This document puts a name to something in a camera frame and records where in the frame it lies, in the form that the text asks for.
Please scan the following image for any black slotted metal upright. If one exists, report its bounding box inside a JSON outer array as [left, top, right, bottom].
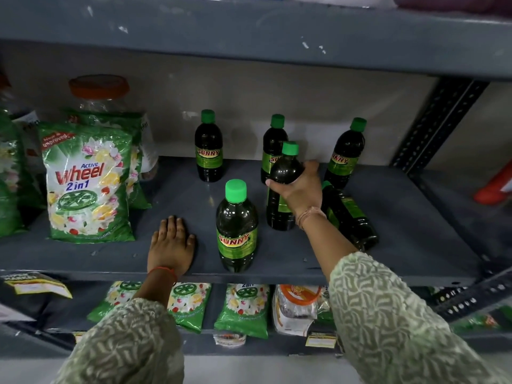
[[390, 78, 490, 174]]

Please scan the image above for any beige thread wristband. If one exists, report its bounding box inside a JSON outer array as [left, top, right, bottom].
[[295, 206, 327, 231]]

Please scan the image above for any white shelf price label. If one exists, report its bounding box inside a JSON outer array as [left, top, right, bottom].
[[213, 332, 247, 349]]

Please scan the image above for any green floral detergent packet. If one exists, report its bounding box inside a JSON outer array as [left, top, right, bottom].
[[39, 122, 136, 244], [167, 282, 212, 334], [0, 110, 45, 238], [87, 281, 142, 324], [451, 306, 512, 335], [66, 110, 153, 210], [214, 284, 271, 339]]

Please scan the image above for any yellow shelf price label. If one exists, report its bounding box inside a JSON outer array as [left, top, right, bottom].
[[305, 333, 338, 349]]

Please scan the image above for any dark plastic bottle green cap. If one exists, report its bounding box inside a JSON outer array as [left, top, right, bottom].
[[266, 141, 305, 231]]

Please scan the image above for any cluster of dark bottles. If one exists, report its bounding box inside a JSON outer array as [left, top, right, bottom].
[[195, 109, 379, 273]]

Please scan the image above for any yellow shelf price tag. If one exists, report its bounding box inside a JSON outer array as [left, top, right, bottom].
[[2, 272, 73, 299]]

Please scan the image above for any person's right forearm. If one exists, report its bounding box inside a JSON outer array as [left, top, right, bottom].
[[298, 212, 512, 384]]

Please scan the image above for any grey metal shelving rack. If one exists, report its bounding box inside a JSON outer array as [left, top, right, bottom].
[[0, 0, 512, 358]]

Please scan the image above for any person's left forearm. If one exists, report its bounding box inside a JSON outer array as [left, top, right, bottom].
[[56, 272, 185, 384]]

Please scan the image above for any red plastic object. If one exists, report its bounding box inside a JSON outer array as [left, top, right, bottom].
[[474, 160, 512, 206]]

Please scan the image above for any red thread wristband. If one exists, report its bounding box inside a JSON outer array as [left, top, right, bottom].
[[148, 266, 178, 283]]

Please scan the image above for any person's right hand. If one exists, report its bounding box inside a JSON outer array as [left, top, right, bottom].
[[265, 160, 323, 217]]

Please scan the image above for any clear plastic jar orange lid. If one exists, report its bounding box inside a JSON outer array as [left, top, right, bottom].
[[67, 74, 159, 182], [273, 285, 333, 337], [0, 73, 42, 172]]

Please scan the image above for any person's left hand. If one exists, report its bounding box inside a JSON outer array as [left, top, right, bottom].
[[147, 216, 197, 277]]

